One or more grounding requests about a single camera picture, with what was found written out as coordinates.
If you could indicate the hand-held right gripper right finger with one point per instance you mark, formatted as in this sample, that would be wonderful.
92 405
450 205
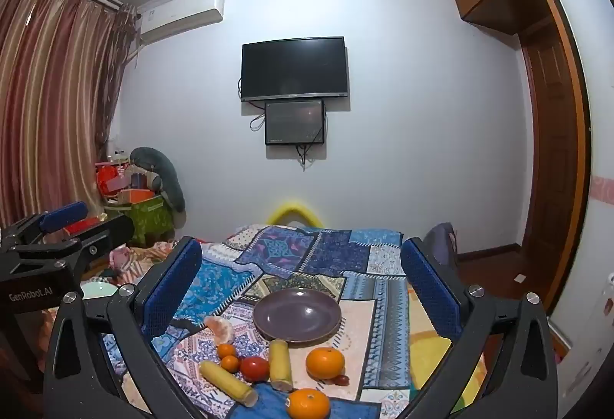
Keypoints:
431 292

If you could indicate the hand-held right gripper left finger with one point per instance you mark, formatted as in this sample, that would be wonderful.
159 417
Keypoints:
171 292

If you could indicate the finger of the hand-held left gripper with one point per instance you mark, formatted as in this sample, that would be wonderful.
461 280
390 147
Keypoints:
108 234
65 215

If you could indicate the peeled pomelo segment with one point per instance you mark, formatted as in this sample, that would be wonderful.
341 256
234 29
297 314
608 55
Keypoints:
220 328

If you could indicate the small orange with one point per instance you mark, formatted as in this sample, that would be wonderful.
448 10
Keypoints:
226 350
230 364

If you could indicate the yellow sugarcane piece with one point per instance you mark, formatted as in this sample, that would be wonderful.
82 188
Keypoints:
228 383
279 364

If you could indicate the red tomato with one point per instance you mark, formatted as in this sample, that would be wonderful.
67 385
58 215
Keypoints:
254 368

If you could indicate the brown round plate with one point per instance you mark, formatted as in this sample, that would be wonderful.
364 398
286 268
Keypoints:
297 311

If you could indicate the large orange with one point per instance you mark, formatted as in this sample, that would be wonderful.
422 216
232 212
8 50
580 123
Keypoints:
325 362

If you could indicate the orange with sticker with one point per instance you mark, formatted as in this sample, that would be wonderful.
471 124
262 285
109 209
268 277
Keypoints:
309 405

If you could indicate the pink cloth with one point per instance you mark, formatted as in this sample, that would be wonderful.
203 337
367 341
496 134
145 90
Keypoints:
118 258

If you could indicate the green storage box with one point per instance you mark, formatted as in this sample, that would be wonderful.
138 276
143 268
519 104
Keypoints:
146 220

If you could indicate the orange box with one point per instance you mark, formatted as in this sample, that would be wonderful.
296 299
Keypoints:
136 196

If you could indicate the purple bag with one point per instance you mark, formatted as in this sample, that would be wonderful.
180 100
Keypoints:
442 242

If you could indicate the red basket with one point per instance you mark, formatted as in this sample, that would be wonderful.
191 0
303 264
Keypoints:
106 181

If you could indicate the teal bowl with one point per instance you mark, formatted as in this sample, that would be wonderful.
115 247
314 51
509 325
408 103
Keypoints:
98 289

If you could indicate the yellow bed sheet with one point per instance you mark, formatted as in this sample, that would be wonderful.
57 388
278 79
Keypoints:
427 356

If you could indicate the grey plush shark toy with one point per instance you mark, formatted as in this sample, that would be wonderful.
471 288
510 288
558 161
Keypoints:
165 174

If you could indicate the striped curtain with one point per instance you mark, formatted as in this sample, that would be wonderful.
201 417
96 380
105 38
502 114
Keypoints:
52 102

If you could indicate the red date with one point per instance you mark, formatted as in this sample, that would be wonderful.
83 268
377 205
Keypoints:
341 380

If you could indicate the patchwork printed blanket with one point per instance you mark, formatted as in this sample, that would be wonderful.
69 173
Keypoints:
307 251

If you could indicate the yellow foam object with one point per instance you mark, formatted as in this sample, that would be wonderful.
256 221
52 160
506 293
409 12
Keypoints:
293 211

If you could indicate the wooden door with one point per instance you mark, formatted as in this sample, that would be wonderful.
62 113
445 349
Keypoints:
551 150

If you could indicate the white sliding wardrobe door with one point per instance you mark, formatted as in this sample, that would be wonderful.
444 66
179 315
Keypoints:
597 150

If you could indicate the white air conditioner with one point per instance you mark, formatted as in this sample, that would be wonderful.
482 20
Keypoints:
180 15

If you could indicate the small black wall monitor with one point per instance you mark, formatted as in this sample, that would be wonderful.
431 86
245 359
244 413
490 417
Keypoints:
293 122

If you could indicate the black wall television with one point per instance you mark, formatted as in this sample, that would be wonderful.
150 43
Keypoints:
293 68

